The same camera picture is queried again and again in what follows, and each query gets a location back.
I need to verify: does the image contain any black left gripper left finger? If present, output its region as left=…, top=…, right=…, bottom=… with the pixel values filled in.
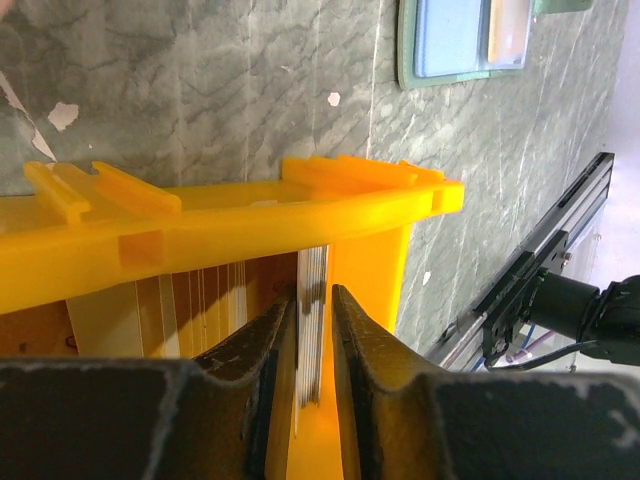
left=1, top=286, right=297, bottom=479

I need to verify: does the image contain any aluminium frame rail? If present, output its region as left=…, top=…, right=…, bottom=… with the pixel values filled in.
left=425, top=152, right=615, bottom=371

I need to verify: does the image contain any yellow bin with cards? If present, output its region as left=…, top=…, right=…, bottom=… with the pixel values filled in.
left=1, top=156, right=464, bottom=479

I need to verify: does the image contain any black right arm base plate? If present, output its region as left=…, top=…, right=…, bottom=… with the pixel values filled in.
left=476, top=230, right=569, bottom=369

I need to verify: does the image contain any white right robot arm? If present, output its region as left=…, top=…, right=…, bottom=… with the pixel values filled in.
left=529, top=273, right=639, bottom=366

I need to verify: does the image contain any gold patterned credit card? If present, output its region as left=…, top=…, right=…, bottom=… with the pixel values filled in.
left=294, top=245, right=329, bottom=435

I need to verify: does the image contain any gold striped credit card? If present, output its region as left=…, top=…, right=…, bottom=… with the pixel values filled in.
left=487, top=0, right=532, bottom=68

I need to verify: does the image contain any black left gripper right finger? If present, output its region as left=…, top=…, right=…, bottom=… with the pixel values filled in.
left=331, top=285, right=639, bottom=479

